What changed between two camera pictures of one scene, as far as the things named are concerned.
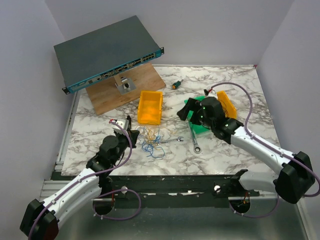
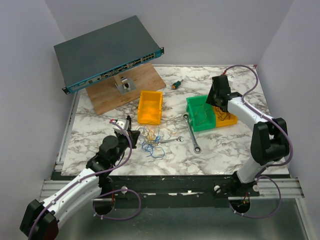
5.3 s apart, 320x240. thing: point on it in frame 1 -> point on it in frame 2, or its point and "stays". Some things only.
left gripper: (133, 136) stays
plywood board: (105, 96) stays
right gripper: (191, 104) -> (210, 100)
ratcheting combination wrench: (197, 148) stays
